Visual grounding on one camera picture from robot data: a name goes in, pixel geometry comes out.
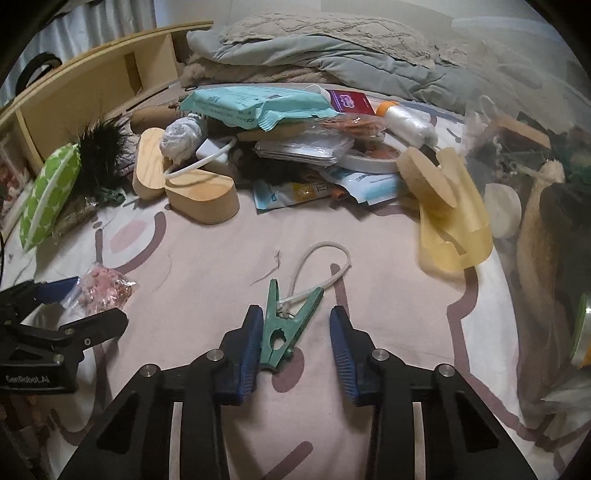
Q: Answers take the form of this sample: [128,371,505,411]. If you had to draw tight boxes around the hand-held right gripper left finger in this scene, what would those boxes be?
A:
[58,305,265,480]

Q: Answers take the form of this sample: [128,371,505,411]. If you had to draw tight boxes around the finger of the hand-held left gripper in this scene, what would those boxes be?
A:
[9,307,129,366]
[0,276,80,324]

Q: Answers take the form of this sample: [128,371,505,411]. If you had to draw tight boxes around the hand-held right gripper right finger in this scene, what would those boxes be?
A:
[329,305,539,480]

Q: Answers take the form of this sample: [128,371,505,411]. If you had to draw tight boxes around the green clothespin with white cord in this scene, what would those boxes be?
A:
[259,240,352,374]

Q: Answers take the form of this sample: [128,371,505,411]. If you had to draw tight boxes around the clear bag of pink beads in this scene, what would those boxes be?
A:
[62,262,139,319]

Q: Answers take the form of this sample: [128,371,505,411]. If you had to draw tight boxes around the clear plastic bin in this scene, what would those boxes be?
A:
[452,16,591,444]

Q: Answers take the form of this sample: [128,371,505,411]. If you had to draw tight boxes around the printed blanket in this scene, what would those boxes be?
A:
[0,83,568,480]

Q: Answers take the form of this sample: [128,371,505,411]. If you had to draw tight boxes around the jute twine bundle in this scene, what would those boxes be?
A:
[53,196,98,238]

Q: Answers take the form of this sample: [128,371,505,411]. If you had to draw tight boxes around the green polka dot pouch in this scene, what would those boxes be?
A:
[18,143,83,252]

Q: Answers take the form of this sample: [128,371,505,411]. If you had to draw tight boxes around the black feather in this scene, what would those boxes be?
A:
[76,117,141,195]

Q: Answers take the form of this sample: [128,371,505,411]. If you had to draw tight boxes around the light blue printed packet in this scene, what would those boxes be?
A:
[252,180,333,214]

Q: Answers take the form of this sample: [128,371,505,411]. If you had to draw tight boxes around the yellow translucent plastic holder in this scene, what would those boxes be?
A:
[406,148,494,272]

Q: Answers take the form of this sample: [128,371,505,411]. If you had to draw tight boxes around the blue face mask pack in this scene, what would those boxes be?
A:
[330,167,407,206]

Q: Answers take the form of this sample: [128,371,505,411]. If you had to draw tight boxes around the wooden headboard shelf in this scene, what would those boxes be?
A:
[0,21,214,176]

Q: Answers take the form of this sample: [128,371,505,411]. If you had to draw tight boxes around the brown cylinder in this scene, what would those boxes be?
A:
[129,105,185,134]

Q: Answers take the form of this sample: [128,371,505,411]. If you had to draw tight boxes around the round wooden disc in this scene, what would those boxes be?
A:
[396,147,458,208]

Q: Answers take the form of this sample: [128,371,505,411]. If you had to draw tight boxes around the crumpled white plastic ball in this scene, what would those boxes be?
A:
[159,116,208,161]

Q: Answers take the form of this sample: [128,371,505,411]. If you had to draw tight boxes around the stack of clear packets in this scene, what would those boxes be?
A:
[254,134,354,167]

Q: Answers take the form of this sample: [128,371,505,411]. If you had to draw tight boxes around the brown plush toy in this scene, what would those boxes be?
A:
[515,159,583,370]

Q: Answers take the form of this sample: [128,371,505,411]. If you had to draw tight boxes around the white round puff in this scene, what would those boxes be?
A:
[482,182,522,240]

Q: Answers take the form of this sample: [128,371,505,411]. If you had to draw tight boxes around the orange snack packet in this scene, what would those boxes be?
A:
[318,114,386,141]

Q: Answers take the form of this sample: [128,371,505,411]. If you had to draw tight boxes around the orange round gadget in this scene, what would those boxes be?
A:
[568,293,591,367]

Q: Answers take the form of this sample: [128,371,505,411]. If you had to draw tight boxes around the white thread spool orange cap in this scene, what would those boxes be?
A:
[375,102,438,148]

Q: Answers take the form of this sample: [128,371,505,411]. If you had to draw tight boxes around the teal wipes pack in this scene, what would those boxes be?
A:
[179,88,340,132]

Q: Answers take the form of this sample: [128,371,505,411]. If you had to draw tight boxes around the grey curtain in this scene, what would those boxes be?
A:
[14,0,158,65]

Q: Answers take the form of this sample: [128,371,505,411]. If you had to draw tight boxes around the brown furry blanket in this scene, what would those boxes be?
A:
[178,58,333,88]

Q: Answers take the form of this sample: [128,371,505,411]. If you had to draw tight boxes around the flat wooden piece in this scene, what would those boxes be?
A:
[494,113,552,148]

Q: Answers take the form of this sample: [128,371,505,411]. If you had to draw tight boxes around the grey duvet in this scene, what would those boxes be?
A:
[187,32,485,112]

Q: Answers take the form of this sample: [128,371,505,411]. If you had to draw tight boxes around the white charger with cable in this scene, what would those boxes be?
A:
[165,136,241,181]

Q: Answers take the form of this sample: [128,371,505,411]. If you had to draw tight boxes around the black strap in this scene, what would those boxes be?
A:
[14,52,63,93]

